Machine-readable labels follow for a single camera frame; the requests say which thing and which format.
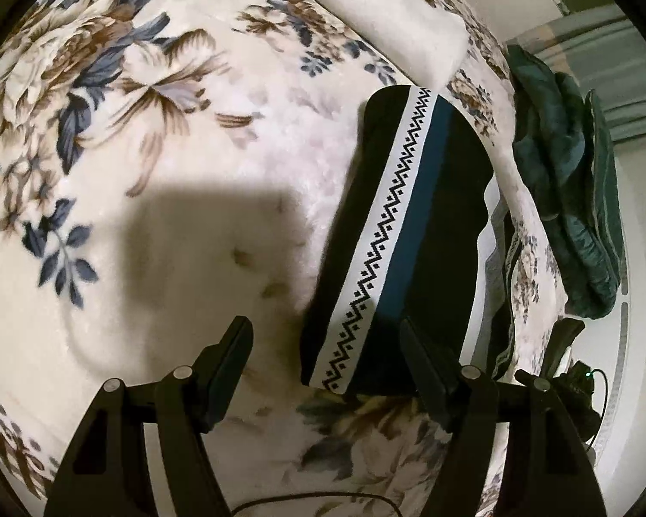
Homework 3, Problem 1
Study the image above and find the white pillow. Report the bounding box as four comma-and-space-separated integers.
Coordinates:
316, 0, 469, 90

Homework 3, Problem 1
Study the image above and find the floral white fleece blanket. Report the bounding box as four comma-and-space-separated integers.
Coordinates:
0, 0, 572, 517

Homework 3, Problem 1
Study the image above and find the dark teal velvet blanket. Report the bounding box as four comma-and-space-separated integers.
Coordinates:
506, 44, 624, 319

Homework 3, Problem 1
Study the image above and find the dark patterned knit garment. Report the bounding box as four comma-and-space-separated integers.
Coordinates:
300, 85, 509, 396

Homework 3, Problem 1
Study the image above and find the black device with green light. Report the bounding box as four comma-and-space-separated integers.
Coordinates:
513, 316, 609, 453

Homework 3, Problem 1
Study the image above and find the black cable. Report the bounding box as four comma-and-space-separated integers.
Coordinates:
230, 491, 405, 517

